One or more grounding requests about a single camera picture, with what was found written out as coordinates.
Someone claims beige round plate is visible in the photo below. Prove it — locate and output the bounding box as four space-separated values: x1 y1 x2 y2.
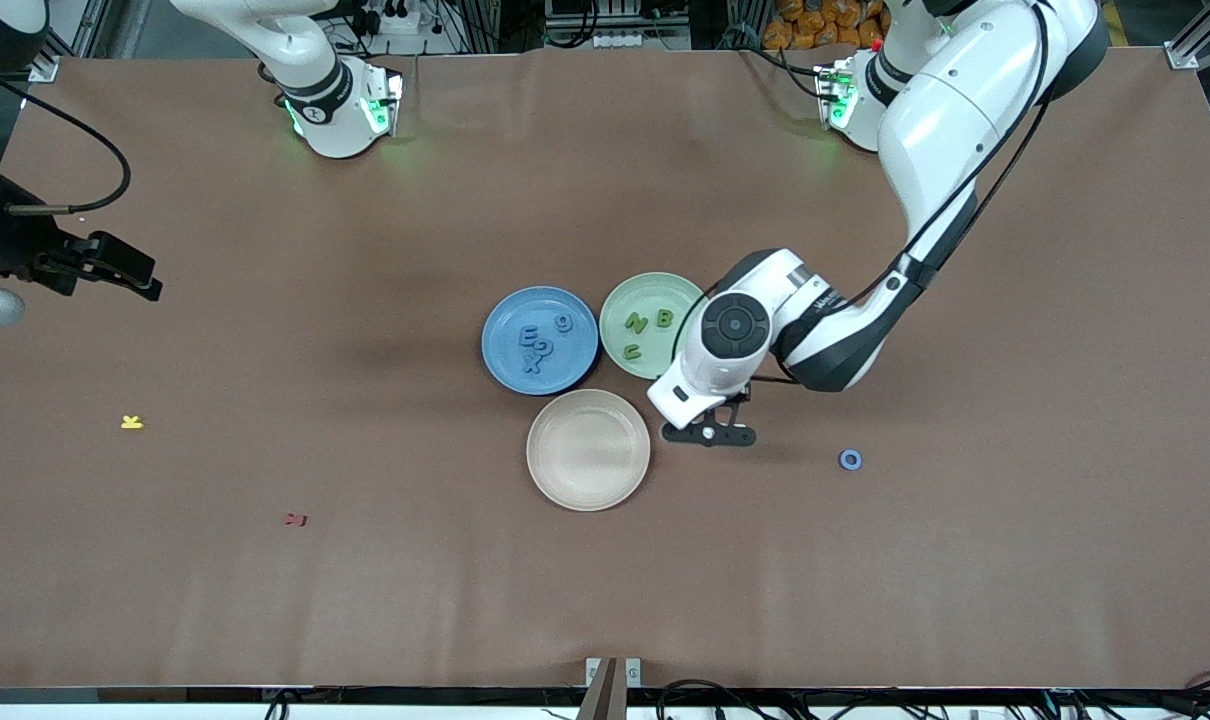
526 389 652 512

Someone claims light green round plate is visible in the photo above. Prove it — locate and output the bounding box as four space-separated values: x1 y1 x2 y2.
599 271 711 382

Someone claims blue round plate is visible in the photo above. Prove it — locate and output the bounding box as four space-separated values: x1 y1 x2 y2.
481 286 600 396

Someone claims white power strip with plugs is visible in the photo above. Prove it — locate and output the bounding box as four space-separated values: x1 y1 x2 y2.
350 0 423 36

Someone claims brown table cover mat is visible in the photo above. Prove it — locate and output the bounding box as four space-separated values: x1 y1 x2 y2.
0 45 1210 691

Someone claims orange objects pile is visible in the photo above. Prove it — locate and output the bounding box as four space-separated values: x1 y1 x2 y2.
762 0 886 51

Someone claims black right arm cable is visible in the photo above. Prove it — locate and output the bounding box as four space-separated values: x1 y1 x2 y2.
0 70 132 217

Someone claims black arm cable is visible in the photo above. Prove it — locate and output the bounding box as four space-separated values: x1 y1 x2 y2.
670 0 1056 386
0 70 132 217

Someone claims small metal edge bracket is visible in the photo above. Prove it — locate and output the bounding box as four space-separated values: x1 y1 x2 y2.
585 657 643 691

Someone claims brown camera post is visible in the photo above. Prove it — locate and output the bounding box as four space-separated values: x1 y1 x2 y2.
577 657 628 720

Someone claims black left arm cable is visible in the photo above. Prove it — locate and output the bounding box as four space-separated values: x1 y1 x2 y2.
670 0 1056 386

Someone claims aluminium frame profile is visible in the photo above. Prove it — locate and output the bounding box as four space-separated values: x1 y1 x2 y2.
1165 0 1210 71

